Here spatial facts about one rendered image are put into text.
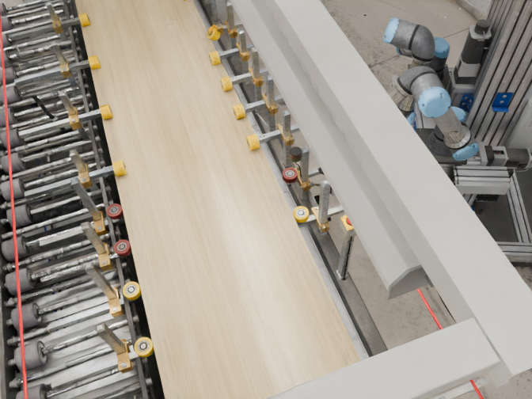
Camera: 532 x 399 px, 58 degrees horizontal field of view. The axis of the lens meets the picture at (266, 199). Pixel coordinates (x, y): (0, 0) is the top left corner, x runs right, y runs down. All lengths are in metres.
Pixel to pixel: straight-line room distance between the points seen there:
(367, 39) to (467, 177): 2.52
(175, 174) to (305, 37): 1.92
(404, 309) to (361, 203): 2.56
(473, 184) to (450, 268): 2.06
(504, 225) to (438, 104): 1.59
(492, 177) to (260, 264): 1.23
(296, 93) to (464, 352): 0.50
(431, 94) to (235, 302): 1.20
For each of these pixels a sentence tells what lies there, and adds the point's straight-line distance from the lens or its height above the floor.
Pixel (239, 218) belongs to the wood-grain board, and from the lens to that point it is 2.43.
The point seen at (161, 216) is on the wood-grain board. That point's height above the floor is 0.90.
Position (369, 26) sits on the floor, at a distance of 5.01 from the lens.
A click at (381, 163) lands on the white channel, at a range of 0.64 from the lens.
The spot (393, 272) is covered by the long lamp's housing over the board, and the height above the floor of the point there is 2.36.
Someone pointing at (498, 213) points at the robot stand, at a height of 0.21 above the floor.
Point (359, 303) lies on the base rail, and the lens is 2.45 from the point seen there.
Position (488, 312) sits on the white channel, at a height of 2.46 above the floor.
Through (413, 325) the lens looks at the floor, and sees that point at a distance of 3.22.
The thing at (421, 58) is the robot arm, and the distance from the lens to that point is 2.41.
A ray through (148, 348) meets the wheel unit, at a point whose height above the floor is 0.91.
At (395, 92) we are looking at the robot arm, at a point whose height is 1.49.
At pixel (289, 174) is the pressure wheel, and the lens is 2.56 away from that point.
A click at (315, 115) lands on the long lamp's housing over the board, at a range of 0.80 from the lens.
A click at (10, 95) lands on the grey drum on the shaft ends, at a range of 3.59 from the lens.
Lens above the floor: 2.95
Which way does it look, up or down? 56 degrees down
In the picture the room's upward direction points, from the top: 5 degrees counter-clockwise
